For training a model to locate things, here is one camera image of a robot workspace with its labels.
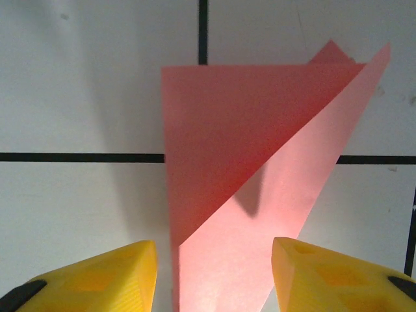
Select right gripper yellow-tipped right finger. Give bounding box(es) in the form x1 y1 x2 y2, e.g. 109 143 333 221
271 237 416 312

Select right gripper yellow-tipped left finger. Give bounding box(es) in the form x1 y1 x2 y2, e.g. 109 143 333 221
0 240 160 312

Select pink cloth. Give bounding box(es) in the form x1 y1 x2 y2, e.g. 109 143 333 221
161 38 393 312

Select white gridded table mat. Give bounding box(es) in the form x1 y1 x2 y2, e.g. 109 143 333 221
0 0 416 312

